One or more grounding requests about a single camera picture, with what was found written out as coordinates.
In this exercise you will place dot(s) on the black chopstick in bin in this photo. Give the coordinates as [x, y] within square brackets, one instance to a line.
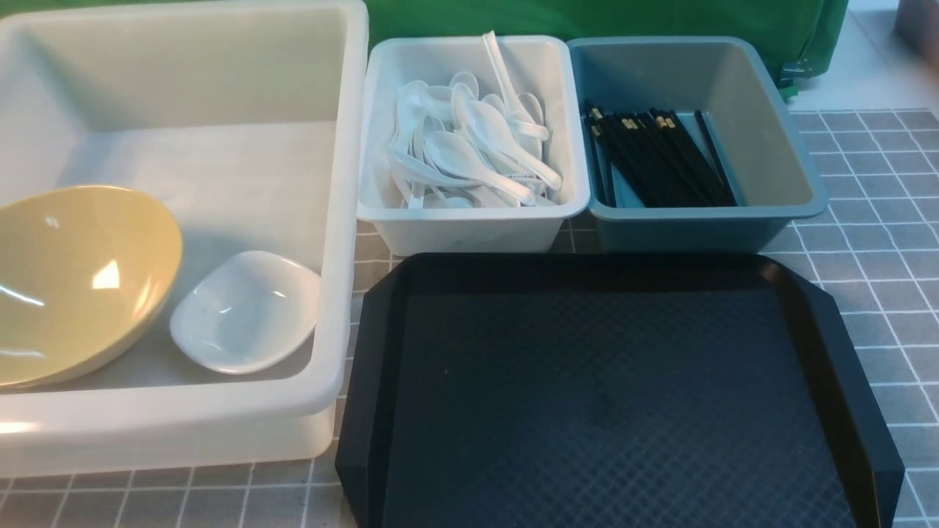
[714, 155]

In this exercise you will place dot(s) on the small white square dish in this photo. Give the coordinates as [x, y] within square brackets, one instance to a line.
[248, 314]

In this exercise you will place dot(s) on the large white plastic tub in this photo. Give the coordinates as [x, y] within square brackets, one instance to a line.
[244, 119]

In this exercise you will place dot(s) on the black serving tray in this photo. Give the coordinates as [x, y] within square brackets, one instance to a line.
[610, 390]

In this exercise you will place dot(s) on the upright white spoon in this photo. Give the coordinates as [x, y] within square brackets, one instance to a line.
[524, 112]

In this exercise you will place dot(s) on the yellow noodle bowl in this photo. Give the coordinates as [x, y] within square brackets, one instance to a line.
[85, 271]

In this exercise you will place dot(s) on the small white plastic bin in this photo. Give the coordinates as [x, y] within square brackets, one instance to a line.
[416, 86]

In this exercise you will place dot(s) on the teal plastic bin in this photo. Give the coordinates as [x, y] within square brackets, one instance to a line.
[653, 184]

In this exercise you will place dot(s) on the white soup spoon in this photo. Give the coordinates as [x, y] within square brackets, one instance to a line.
[456, 155]

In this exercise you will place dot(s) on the white spoon in bin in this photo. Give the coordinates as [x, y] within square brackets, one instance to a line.
[489, 129]

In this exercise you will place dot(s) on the green cloth backdrop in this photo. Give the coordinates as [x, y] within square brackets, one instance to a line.
[796, 40]

